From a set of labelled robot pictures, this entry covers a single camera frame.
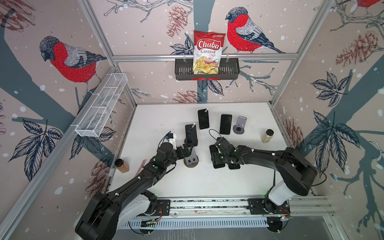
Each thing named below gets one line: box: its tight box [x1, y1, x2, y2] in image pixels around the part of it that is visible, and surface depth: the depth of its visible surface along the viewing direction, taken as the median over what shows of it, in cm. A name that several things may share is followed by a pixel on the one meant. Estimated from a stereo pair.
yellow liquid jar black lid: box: [261, 129, 274, 143], surface depth 94 cm
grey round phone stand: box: [233, 115, 247, 135], surface depth 103 cm
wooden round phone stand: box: [183, 147, 199, 168], surface depth 86 cm
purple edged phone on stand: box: [185, 124, 198, 147], surface depth 94 cm
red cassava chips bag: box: [193, 30, 226, 75], surface depth 86 cm
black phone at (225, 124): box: [220, 114, 233, 135], surface depth 97 cm
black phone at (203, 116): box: [197, 108, 210, 130], surface depth 98 cm
